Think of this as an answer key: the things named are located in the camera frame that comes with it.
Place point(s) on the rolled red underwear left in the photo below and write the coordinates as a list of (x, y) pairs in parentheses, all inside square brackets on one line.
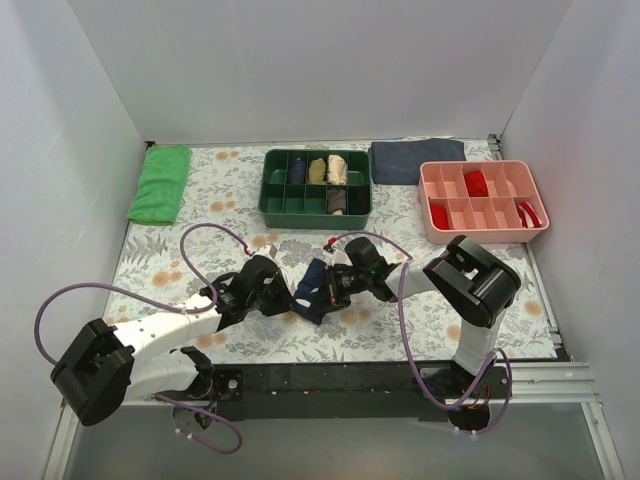
[(439, 216)]

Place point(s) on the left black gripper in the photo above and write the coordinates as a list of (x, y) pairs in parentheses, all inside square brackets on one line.
[(275, 299)]

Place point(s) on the red white striped underwear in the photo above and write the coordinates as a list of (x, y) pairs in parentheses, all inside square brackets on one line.
[(528, 216)]

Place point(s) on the rolled grey brown underwear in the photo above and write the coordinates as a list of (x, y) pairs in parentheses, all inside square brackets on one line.
[(336, 201)]

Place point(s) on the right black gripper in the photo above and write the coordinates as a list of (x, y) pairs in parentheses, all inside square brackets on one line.
[(327, 288)]

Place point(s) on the rolled black underwear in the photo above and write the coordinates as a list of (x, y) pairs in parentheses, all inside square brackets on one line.
[(359, 202)]

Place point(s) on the aluminium frame rail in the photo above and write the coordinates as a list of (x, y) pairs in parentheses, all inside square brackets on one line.
[(549, 426)]

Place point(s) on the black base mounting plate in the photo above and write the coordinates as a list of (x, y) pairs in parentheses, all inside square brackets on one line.
[(316, 391)]

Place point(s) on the dark blue folded cloth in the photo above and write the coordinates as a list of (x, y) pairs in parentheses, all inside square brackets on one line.
[(399, 162)]

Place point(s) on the rolled cream underwear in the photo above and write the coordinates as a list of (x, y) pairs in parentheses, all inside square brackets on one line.
[(337, 172)]

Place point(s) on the rolled tan underwear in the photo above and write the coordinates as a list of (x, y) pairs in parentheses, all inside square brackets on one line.
[(316, 172)]

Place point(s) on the rolled navy underwear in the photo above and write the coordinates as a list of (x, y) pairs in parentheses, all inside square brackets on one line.
[(296, 171)]

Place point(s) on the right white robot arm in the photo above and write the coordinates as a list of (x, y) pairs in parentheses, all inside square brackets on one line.
[(477, 285)]

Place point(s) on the rolled red underwear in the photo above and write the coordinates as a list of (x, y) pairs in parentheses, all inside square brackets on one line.
[(476, 184), (439, 216)]

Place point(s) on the navy white-trimmed underwear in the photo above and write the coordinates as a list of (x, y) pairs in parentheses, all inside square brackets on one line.
[(311, 297)]

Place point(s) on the green folded towel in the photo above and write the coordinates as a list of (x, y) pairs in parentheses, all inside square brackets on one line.
[(161, 186)]

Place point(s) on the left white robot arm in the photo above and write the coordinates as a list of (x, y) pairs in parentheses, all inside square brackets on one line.
[(107, 365)]

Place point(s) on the pink divided organizer tray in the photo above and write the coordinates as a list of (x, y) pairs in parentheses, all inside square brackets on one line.
[(491, 219)]

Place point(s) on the rolled red underwear top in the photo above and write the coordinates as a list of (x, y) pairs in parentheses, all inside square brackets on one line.
[(476, 184)]

